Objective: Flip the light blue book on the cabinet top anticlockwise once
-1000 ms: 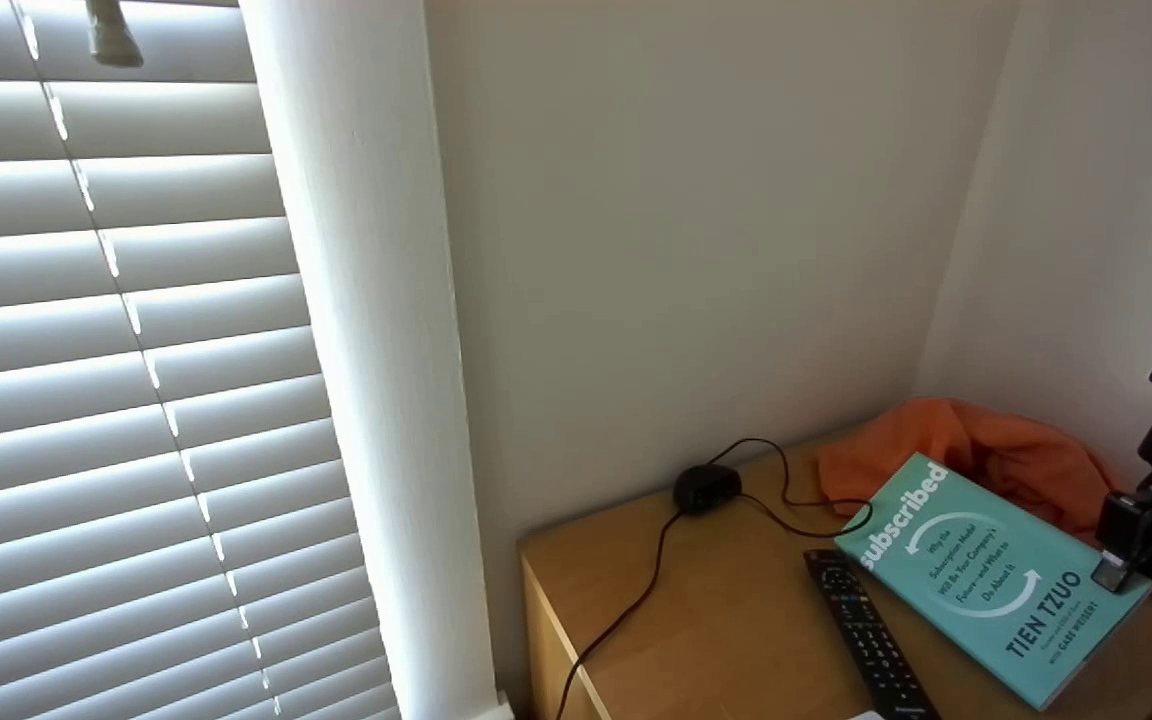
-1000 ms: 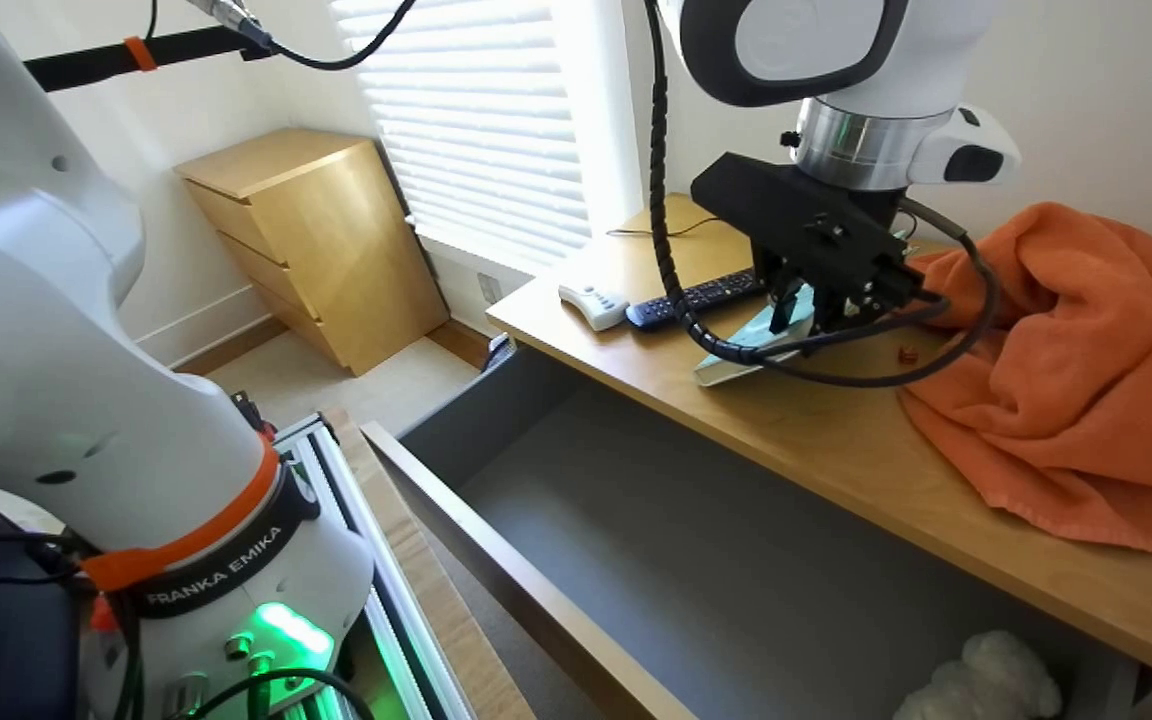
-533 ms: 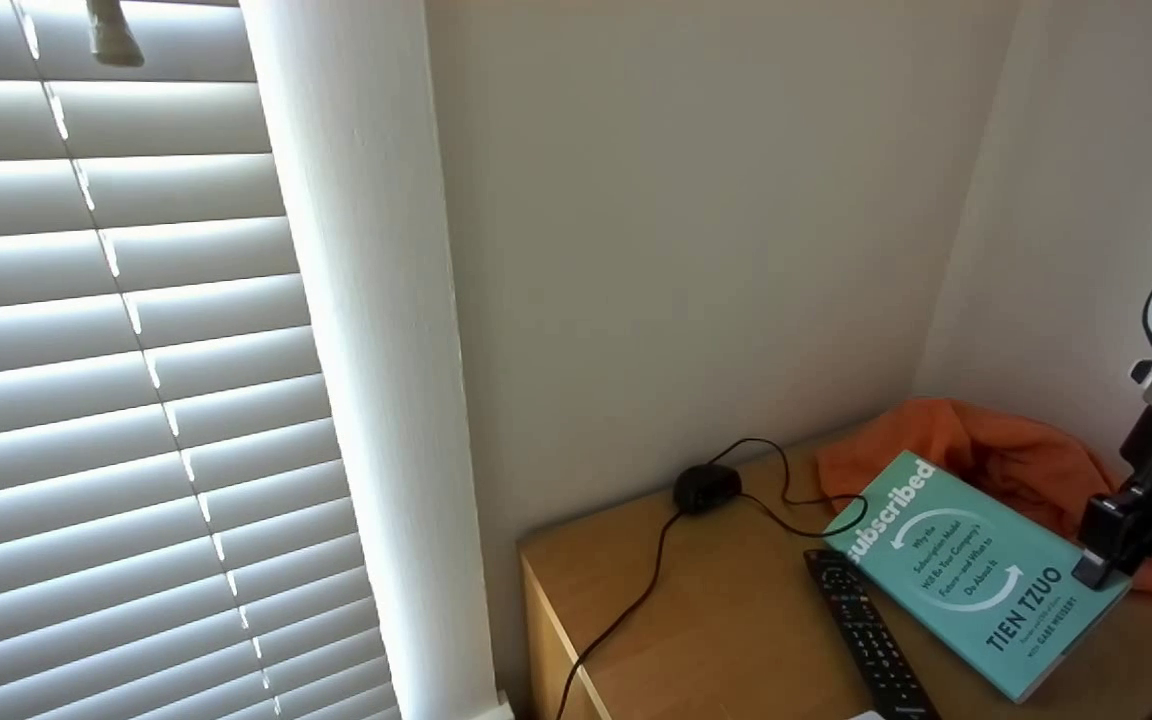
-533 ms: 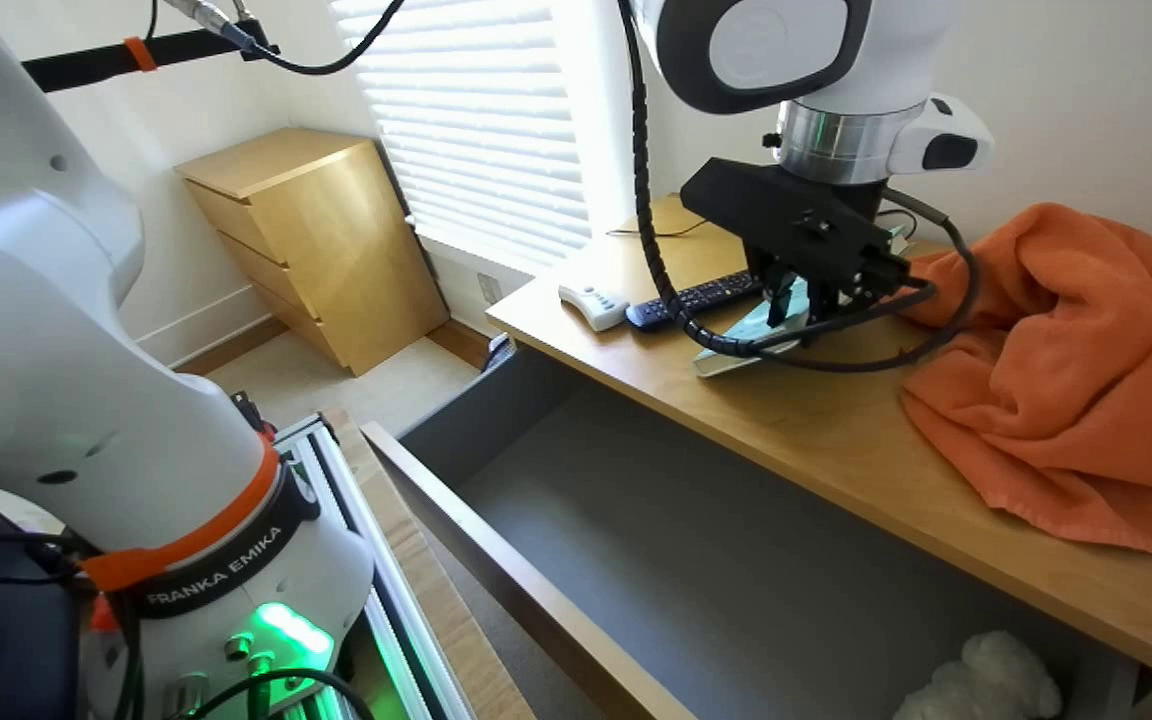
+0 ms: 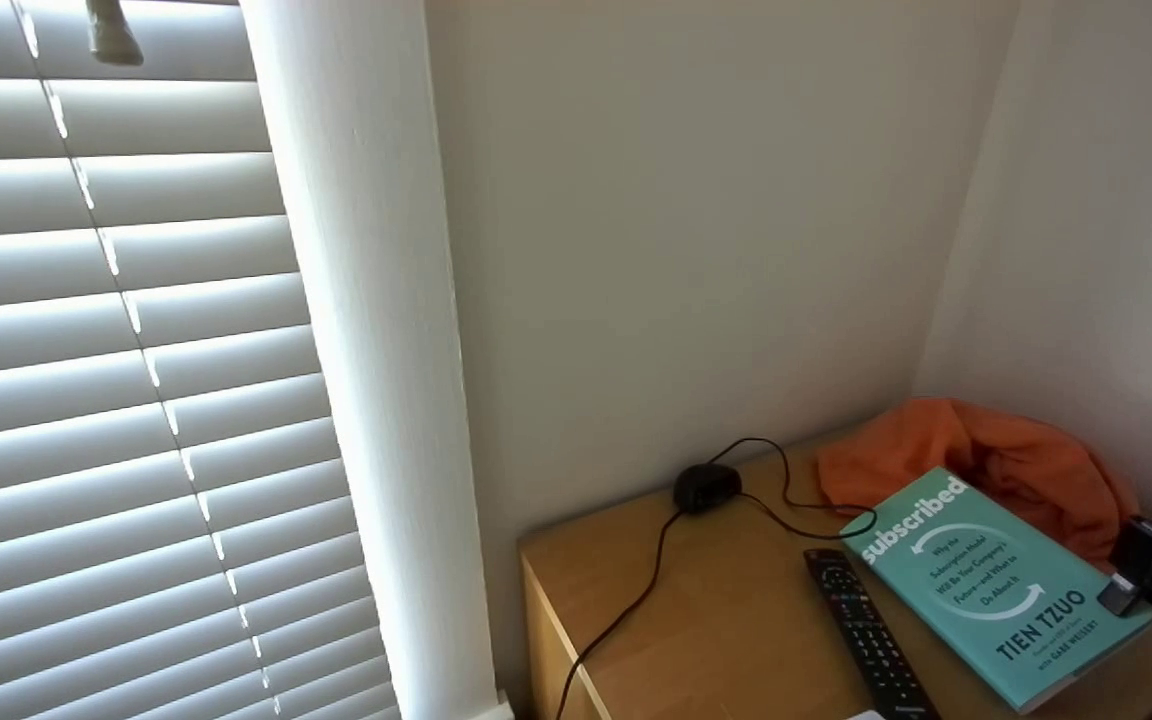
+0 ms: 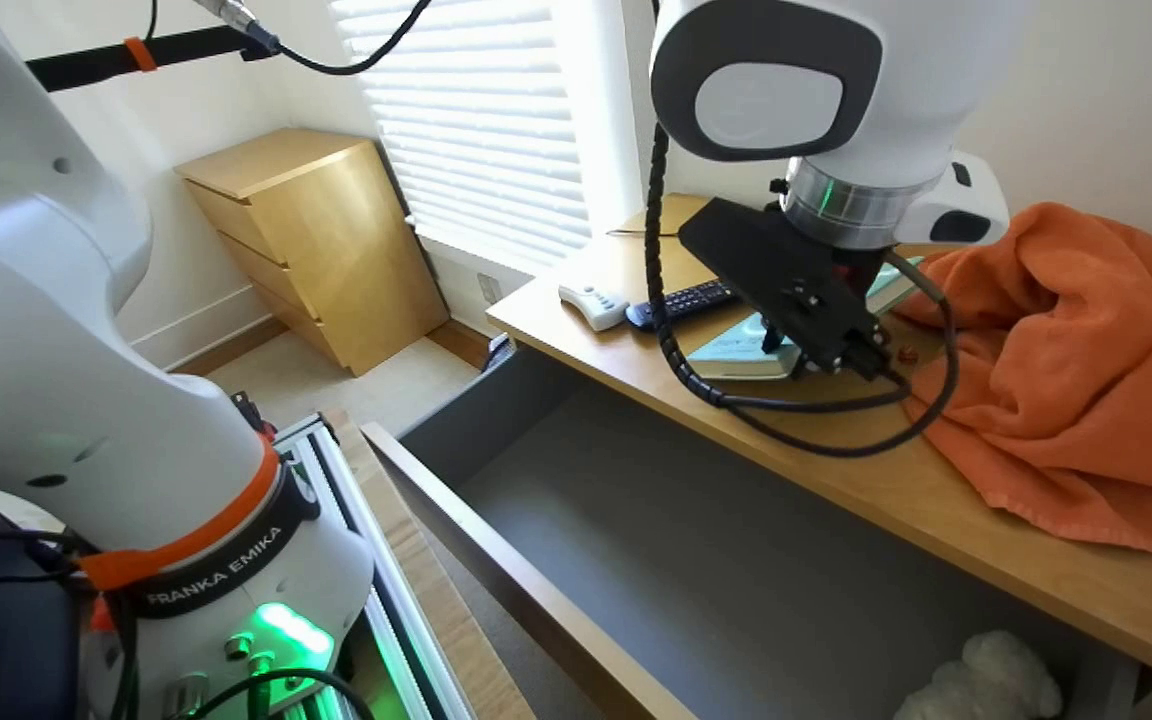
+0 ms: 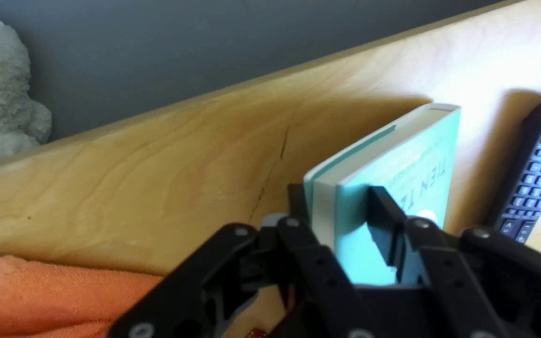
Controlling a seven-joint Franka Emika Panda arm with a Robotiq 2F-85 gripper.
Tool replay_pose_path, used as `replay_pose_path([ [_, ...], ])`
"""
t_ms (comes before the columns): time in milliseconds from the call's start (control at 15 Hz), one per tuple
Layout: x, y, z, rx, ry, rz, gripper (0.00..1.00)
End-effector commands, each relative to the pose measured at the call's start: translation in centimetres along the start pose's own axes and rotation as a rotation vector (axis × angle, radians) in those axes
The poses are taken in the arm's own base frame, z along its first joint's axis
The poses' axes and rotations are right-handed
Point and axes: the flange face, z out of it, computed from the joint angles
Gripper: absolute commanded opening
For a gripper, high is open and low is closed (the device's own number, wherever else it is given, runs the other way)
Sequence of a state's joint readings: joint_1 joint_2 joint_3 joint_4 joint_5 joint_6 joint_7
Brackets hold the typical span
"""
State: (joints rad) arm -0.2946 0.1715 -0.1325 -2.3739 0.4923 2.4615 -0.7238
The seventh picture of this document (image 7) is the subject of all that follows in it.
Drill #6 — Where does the black remote control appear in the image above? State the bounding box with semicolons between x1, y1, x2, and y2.
485;96;541;246

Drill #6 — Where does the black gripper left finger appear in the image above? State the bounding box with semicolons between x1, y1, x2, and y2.
108;184;386;338

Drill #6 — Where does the light blue book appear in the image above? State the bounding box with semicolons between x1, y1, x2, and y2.
301;102;463;287

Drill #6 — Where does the white plush toy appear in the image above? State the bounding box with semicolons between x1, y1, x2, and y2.
0;6;55;167

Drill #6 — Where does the light wooden cabinet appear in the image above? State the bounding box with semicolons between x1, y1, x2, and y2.
0;0;541;338

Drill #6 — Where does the orange towel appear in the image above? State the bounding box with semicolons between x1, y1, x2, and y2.
0;252;168;338

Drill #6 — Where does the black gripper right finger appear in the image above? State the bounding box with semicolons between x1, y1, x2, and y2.
365;186;541;338

